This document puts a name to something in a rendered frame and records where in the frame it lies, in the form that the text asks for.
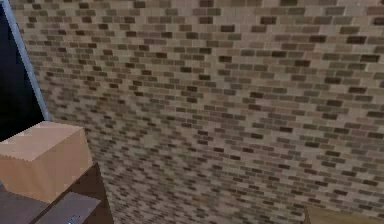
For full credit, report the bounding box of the light brown wooden furniture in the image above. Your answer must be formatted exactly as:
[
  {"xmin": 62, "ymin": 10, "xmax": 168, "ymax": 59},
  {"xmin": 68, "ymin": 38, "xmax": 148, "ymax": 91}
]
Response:
[{"xmin": 303, "ymin": 205, "xmax": 384, "ymax": 224}]

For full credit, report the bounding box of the tan cardboard box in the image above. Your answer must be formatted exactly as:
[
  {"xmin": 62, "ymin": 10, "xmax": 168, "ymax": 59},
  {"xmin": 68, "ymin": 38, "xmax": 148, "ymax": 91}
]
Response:
[{"xmin": 0, "ymin": 120, "xmax": 94, "ymax": 205}]

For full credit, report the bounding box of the dark window with grey frame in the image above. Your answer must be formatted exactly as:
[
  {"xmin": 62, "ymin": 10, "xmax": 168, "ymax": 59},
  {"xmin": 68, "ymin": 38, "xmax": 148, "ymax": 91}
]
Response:
[{"xmin": 0, "ymin": 0, "xmax": 52, "ymax": 142}]

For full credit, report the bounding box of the dark brown wooden cabinet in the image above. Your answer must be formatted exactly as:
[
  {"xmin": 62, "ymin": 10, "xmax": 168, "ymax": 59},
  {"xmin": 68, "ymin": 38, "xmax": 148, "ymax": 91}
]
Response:
[{"xmin": 0, "ymin": 161, "xmax": 115, "ymax": 224}]

